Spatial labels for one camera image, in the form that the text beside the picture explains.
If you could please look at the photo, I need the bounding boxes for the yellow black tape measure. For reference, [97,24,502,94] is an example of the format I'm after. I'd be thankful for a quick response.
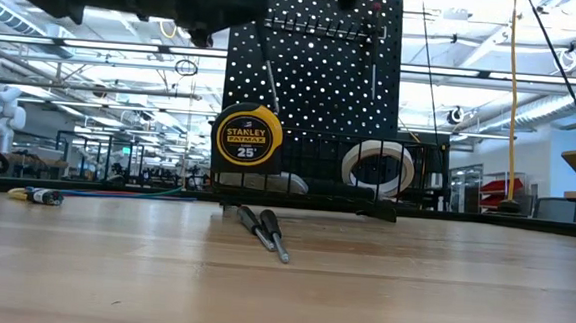
[208,100,286,178]

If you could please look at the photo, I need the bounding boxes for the white masking tape roll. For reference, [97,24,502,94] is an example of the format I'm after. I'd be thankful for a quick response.
[339,138,418,199]

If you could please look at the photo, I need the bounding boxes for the black folding utility knife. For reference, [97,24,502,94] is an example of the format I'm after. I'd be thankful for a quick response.
[305,177,378,201]

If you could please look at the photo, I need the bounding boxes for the grey utility knife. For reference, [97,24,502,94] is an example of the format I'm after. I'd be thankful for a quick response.
[215,167,311,197]

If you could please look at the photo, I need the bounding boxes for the metal tool hook rack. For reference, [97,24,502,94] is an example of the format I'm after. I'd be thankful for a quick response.
[263,10,388,44]

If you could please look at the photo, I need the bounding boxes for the black metal pegboard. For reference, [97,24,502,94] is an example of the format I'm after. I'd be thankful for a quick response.
[214,0,412,223]

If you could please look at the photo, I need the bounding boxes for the black workbench frames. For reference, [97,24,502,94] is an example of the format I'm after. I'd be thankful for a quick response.
[53,126,190,189]

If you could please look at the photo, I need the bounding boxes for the grey metal cabinet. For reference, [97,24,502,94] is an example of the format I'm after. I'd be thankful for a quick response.
[447,161,484,214]

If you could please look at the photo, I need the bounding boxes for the red storage bins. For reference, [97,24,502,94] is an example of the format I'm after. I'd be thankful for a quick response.
[478,175,526,212]

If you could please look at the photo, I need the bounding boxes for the thin black ring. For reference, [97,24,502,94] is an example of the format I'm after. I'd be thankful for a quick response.
[174,57,200,78]

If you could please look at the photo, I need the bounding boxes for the thin black hanging cable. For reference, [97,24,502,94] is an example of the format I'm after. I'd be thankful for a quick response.
[413,0,448,137]

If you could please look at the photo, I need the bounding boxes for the small black cable reel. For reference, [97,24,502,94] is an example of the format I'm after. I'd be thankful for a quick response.
[445,105,467,127]

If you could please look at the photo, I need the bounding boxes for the yellow cord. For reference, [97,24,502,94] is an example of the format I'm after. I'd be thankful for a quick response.
[499,0,527,202]

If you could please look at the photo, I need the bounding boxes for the green insulated wire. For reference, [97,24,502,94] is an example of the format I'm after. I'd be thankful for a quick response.
[140,185,186,199]

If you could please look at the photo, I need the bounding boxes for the black wire basket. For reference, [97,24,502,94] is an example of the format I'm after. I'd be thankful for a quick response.
[208,121,452,215]

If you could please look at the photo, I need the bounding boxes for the blue insulated wire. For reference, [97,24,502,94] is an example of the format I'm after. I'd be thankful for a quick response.
[63,188,198,204]

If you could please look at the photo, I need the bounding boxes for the black round cord base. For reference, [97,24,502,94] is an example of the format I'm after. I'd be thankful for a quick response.
[494,197,523,216]

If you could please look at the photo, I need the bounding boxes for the black aluminium table frame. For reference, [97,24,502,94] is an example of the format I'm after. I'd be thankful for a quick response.
[0,173,576,239]

